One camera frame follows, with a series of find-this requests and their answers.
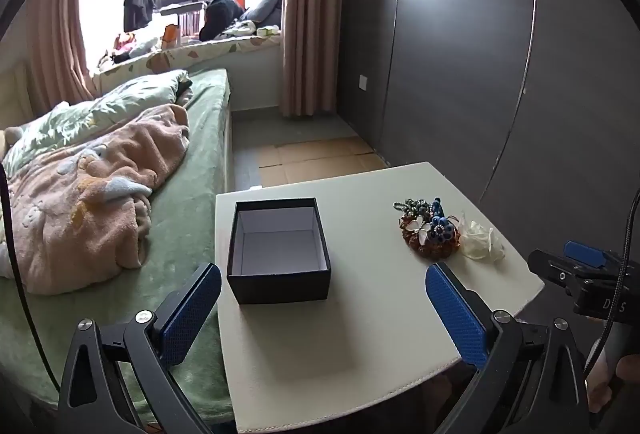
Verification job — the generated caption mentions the person's right hand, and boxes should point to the person's right hand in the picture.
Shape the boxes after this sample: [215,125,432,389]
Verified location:
[586,348,640,415]

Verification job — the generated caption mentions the pink plush blanket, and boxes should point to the pink plush blanket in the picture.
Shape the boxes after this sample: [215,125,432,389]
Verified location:
[0,104,192,297]

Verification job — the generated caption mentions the row of books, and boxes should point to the row of books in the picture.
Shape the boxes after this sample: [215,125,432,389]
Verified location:
[177,9,206,38]

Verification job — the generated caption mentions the white fabric flower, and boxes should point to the white fabric flower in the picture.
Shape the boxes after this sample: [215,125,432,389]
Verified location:
[459,213,507,264]

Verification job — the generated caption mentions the green beaded bracelet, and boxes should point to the green beaded bracelet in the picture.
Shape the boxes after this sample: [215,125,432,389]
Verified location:
[393,199,432,218]

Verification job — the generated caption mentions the black garment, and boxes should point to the black garment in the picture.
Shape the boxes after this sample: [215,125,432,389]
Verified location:
[198,0,247,42]

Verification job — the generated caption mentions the grey pillow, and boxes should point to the grey pillow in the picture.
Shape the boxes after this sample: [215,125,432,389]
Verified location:
[239,0,285,25]

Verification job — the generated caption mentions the dark grey wardrobe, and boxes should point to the dark grey wardrobe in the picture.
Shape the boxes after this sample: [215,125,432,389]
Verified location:
[339,0,640,237]

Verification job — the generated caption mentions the green floral quilt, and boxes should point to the green floral quilt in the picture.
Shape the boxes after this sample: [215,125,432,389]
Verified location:
[2,69,193,165]

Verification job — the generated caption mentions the cardboard floor sheet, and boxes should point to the cardboard floor sheet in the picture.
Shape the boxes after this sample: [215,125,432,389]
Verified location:
[257,136,392,188]

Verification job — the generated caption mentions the thin black cable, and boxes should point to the thin black cable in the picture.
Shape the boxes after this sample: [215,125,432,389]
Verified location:
[0,163,62,397]

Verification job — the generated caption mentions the beige headboard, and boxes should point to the beige headboard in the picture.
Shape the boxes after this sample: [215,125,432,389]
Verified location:
[0,60,37,131]

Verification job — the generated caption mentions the brown seed bead bracelet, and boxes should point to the brown seed bead bracelet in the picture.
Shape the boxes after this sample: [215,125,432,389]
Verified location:
[399,213,462,261]

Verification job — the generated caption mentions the bed with green sheet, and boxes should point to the bed with green sheet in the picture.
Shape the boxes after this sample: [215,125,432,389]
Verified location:
[0,66,236,421]

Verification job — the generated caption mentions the pile of colourful clothes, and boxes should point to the pile of colourful clothes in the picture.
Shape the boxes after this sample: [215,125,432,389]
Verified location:
[96,32,162,66]

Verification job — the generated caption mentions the black jewelry box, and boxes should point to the black jewelry box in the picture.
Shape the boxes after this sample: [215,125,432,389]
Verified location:
[226,197,332,305]

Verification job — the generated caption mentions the black braided cable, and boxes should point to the black braided cable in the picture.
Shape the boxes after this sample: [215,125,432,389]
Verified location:
[584,188,640,385]

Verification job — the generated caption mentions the blue flower red cord bracelet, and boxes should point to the blue flower red cord bracelet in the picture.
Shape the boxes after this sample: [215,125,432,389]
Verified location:
[427,196,459,246]

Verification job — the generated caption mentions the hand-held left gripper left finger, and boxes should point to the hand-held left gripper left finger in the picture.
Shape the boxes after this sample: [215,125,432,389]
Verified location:
[56,262,222,434]

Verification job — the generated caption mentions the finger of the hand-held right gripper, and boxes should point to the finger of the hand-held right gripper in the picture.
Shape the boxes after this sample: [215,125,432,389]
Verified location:
[528,249,583,297]
[563,240,621,271]

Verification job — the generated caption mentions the floral windowsill cushion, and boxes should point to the floral windowsill cushion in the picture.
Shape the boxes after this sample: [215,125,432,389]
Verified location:
[91,34,284,93]

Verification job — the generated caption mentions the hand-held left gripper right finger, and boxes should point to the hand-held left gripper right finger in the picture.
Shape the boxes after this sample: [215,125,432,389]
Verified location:
[425,262,593,434]

